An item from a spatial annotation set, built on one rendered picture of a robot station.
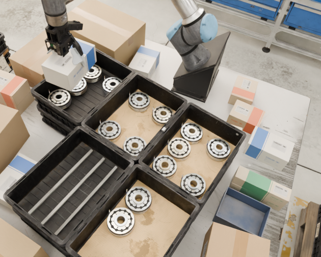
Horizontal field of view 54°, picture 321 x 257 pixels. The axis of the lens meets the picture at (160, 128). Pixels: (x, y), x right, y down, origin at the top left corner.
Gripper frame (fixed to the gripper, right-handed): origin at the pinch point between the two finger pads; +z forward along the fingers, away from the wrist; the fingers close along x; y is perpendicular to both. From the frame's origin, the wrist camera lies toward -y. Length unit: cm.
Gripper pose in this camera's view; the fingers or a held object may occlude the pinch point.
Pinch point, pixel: (70, 59)
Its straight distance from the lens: 137.5
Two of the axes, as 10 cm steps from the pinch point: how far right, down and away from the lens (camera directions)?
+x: 9.1, 3.7, -1.8
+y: -4.1, 7.3, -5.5
